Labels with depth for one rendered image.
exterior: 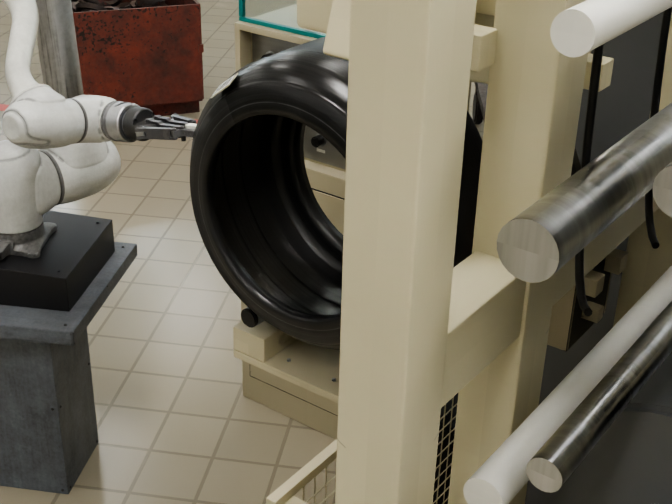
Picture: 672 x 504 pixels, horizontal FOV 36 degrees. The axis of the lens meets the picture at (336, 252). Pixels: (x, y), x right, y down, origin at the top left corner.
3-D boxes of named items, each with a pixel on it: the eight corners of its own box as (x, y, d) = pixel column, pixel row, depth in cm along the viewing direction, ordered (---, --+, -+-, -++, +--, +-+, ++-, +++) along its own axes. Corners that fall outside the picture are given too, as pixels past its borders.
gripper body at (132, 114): (116, 111, 227) (146, 115, 222) (144, 101, 233) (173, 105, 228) (122, 144, 230) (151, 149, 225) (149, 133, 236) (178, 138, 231)
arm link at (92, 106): (133, 142, 240) (89, 148, 230) (88, 135, 249) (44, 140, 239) (132, 95, 238) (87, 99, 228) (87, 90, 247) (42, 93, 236)
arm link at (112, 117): (127, 96, 237) (145, 98, 233) (134, 134, 240) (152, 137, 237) (97, 106, 230) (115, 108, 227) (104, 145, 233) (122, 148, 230)
